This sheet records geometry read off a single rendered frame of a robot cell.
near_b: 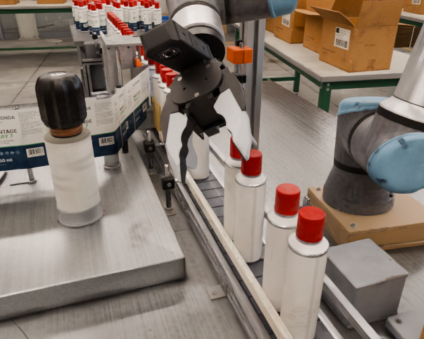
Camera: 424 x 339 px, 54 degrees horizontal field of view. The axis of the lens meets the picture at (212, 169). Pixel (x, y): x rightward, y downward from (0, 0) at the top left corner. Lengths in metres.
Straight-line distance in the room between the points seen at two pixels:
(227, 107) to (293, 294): 0.26
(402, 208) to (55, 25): 8.02
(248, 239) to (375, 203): 0.31
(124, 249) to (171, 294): 0.12
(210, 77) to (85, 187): 0.42
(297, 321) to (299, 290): 0.05
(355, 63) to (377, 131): 1.76
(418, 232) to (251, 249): 0.37
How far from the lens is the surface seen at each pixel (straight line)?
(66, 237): 0.86
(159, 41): 0.47
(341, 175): 0.92
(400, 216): 0.94
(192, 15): 0.60
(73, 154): 0.81
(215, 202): 0.92
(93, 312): 0.77
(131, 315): 0.75
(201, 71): 0.53
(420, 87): 0.75
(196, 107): 0.52
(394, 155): 0.73
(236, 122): 0.46
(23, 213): 0.97
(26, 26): 8.66
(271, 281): 0.64
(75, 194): 0.84
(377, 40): 2.56
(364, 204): 0.91
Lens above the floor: 1.36
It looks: 27 degrees down
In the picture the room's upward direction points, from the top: straight up
